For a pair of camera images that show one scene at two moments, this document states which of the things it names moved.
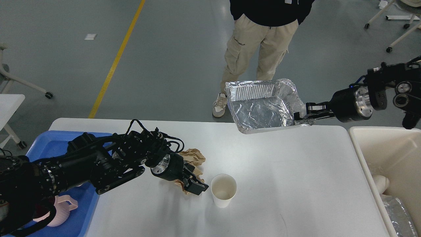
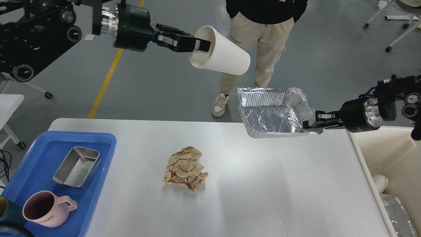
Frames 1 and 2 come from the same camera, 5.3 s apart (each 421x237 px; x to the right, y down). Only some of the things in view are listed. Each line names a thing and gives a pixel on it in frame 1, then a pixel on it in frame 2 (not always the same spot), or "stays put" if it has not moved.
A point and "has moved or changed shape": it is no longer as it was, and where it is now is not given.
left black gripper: (172, 167) to (130, 25)
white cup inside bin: (382, 182) stays put
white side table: (9, 103) stays put
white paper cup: (223, 187) to (225, 55)
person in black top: (273, 23) stays put
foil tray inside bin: (402, 222) stays put
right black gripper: (352, 104) to (361, 114)
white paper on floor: (90, 36) stays put
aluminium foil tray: (260, 106) has moved or changed shape
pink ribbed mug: (63, 204) stays put
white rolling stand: (415, 3) stays put
